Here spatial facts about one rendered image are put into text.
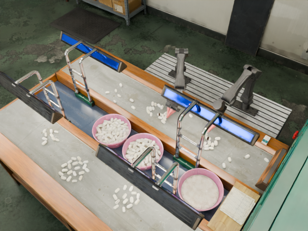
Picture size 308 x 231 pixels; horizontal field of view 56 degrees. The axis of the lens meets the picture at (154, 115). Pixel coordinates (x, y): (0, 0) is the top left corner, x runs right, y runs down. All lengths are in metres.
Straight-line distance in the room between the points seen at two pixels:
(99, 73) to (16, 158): 0.95
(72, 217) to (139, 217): 0.37
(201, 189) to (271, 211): 1.19
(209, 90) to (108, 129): 0.89
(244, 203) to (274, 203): 1.13
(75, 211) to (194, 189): 0.69
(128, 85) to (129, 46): 1.71
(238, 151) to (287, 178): 1.32
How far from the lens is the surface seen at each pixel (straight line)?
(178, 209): 1.34
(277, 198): 0.63
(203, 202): 1.75
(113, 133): 2.01
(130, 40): 4.10
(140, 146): 1.92
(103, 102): 2.18
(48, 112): 1.76
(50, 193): 1.84
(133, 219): 1.70
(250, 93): 2.15
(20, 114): 2.33
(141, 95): 2.22
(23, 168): 1.99
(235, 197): 1.75
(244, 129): 1.61
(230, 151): 1.95
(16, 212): 2.77
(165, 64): 2.61
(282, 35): 3.76
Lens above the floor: 2.32
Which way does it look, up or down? 49 degrees down
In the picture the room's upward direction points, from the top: 2 degrees counter-clockwise
